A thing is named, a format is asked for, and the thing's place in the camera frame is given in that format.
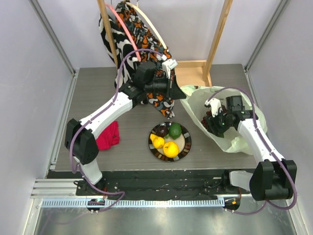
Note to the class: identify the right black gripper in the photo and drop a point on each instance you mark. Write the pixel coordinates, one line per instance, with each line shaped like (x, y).
(216, 122)

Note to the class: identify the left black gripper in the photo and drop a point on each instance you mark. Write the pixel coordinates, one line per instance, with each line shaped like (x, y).
(177, 93)

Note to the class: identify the dark red fake grapes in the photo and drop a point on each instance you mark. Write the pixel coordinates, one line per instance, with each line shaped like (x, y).
(207, 120)

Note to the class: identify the pale green plastic bag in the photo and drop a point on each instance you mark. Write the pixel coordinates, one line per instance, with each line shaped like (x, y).
(232, 142)

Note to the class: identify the green fake avocado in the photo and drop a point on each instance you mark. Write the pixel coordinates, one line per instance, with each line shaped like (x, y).
(175, 130)

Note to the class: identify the beige plate with dark rim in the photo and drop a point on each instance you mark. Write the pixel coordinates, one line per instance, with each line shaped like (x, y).
(184, 142)

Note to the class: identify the dark purple fake mangosteen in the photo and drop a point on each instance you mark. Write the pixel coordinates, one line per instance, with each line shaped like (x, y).
(162, 131)

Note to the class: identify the yellow fake pear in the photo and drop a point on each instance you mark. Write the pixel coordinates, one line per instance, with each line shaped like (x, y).
(157, 142)

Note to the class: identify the yellow fake lemon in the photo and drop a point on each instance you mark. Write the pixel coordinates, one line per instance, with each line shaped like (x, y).
(170, 149)

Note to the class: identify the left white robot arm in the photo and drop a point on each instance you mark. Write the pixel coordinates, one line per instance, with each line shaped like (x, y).
(80, 138)

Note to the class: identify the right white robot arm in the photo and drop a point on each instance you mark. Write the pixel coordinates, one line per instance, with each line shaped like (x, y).
(274, 176)

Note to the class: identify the wooden clothes rack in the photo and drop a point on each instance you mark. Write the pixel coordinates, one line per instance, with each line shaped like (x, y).
(188, 72)

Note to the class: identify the zebra print garment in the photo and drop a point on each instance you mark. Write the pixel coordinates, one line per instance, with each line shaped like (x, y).
(123, 46)

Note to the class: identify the orange grey camouflage garment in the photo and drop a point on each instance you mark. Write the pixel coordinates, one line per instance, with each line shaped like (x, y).
(144, 37)

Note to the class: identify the red cloth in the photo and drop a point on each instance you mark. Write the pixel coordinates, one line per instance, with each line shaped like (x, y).
(109, 137)

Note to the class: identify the pink clothes hanger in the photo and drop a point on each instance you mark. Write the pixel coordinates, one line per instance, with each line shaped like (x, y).
(125, 30)

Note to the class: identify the cream clothes hanger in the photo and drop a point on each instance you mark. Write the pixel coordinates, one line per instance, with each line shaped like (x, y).
(141, 13)

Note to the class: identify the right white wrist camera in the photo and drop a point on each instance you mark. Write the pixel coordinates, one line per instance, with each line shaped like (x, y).
(215, 105)

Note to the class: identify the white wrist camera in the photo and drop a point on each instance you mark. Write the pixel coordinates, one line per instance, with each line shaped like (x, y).
(215, 105)
(169, 65)

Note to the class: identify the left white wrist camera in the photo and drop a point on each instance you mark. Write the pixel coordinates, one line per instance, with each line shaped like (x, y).
(169, 65)

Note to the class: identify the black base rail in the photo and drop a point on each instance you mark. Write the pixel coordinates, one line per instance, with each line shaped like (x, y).
(156, 185)

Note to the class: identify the white slotted cable duct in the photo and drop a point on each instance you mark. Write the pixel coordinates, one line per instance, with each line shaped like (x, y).
(95, 203)

